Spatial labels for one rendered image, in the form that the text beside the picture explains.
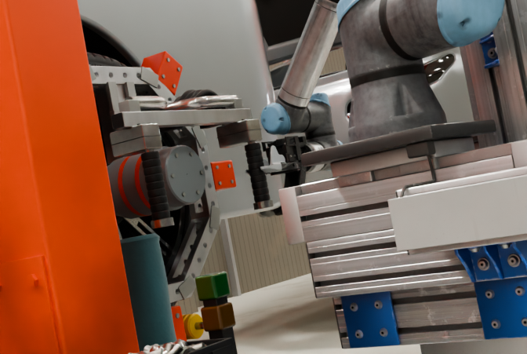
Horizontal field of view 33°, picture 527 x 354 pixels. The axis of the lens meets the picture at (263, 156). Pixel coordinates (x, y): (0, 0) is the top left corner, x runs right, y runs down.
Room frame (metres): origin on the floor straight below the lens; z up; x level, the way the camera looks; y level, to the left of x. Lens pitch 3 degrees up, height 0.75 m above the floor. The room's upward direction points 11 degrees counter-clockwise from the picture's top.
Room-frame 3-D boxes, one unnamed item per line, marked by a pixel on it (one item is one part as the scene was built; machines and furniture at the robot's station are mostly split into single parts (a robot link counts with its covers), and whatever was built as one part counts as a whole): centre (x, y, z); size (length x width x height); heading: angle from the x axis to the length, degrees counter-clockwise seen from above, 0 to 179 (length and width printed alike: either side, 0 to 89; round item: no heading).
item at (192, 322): (2.17, 0.32, 0.51); 0.29 x 0.06 x 0.06; 55
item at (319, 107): (2.25, -0.14, 0.95); 0.11 x 0.08 x 0.11; 139
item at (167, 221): (1.74, 0.22, 0.83); 0.04 x 0.04 x 0.16
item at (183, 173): (1.97, 0.25, 0.85); 0.21 x 0.14 x 0.14; 55
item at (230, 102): (2.03, 0.15, 1.03); 0.19 x 0.18 x 0.11; 55
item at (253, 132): (2.04, 0.04, 0.93); 0.09 x 0.05 x 0.05; 55
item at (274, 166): (2.03, -0.02, 0.85); 0.09 x 0.03 x 0.06; 153
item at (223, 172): (2.28, 0.13, 0.85); 0.09 x 0.08 x 0.07; 145
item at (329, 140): (2.26, -0.15, 0.85); 0.11 x 0.08 x 0.09; 145
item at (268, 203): (2.02, 0.02, 0.83); 0.04 x 0.04 x 0.16
